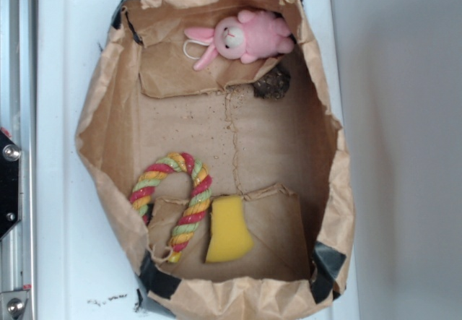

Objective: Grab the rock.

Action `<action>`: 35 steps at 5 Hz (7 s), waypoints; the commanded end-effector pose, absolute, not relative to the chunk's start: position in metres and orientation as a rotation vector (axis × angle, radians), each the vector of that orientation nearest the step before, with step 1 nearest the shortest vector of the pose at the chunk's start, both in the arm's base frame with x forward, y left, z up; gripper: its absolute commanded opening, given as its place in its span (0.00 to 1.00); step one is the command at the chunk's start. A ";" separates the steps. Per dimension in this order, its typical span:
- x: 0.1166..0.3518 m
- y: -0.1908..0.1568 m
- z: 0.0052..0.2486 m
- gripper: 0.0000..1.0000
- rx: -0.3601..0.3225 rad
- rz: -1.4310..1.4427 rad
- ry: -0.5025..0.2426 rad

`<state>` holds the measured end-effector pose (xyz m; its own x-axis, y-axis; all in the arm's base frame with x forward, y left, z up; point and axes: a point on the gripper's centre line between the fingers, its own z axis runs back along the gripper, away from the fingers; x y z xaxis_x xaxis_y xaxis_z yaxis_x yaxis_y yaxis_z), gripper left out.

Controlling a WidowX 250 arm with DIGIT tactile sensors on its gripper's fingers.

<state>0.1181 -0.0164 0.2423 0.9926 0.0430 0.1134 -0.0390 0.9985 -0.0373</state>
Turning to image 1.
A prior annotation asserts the black metal bracket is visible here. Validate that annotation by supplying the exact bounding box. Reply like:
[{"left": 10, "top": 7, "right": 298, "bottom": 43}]
[{"left": 0, "top": 127, "right": 22, "bottom": 239}]

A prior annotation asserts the brown paper-lined cardboard box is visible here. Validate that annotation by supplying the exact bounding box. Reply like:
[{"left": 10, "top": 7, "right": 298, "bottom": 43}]
[{"left": 76, "top": 0, "right": 355, "bottom": 319}]

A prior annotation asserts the pink plush bunny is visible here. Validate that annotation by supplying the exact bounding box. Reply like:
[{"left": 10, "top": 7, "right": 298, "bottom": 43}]
[{"left": 184, "top": 10, "right": 295, "bottom": 71}]

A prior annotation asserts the aluminium frame rail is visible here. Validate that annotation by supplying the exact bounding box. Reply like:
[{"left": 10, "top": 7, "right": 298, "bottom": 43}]
[{"left": 1, "top": 0, "right": 38, "bottom": 319}]

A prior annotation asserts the multicolour rope toy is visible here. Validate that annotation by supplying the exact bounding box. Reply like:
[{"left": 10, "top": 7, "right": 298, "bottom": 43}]
[{"left": 128, "top": 152, "right": 212, "bottom": 264}]

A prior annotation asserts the yellow sponge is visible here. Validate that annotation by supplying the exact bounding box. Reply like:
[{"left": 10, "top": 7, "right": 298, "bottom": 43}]
[{"left": 206, "top": 195, "right": 254, "bottom": 263}]

